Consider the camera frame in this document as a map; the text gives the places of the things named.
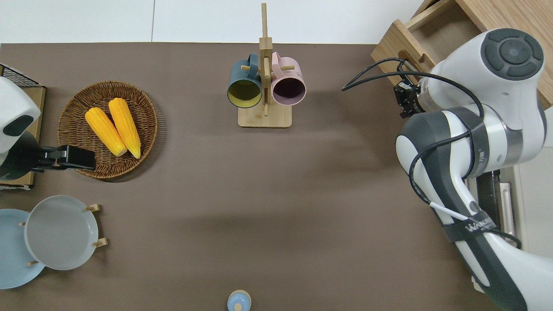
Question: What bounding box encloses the black wire basket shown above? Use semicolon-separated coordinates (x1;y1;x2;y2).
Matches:
0;64;44;88

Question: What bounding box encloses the wooden board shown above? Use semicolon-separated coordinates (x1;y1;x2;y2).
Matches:
0;86;46;190

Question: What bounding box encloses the white toaster oven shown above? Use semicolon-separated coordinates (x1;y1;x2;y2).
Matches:
466;165;527;249

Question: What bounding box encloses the wooden mug rack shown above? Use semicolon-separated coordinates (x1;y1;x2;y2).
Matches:
238;3;292;128

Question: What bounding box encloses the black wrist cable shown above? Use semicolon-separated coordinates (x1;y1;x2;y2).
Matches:
341;57;485;180

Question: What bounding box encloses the brown table mat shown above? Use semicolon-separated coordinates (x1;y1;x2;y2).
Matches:
0;42;502;311

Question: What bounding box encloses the dark blue mug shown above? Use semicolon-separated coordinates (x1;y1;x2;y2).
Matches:
227;53;264;109

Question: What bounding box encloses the light blue round shaker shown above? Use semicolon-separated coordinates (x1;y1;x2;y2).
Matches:
227;290;252;311

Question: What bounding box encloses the round brown wicker basket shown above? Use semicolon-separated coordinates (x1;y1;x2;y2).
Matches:
57;81;159;180

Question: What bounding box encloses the yellow corn cob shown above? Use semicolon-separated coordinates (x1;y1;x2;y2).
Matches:
85;107;128;157
108;98;142;159

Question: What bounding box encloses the light wooden cabinet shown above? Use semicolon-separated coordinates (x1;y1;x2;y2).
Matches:
421;0;553;109

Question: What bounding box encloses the white oven door handle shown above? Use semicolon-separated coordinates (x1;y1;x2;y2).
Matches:
499;182;515;237

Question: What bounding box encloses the wide black printed arm strap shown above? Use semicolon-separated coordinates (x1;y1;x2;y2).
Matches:
456;107;491;178

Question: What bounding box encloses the light blue plate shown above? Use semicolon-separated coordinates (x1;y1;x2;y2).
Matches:
0;209;46;289

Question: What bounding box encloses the grey plate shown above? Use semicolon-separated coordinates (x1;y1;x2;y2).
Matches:
24;195;99;271

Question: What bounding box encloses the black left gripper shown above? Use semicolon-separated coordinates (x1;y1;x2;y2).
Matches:
0;132;96;181

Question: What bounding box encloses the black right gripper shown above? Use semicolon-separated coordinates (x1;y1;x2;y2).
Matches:
393;80;427;119

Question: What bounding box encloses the light wooden drawer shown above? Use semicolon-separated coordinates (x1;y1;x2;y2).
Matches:
371;0;482;87

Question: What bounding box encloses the wooden plate rack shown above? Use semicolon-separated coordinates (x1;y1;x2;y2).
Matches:
18;203;108;267

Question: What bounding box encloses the pink mug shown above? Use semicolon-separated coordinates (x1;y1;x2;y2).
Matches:
270;52;307;106

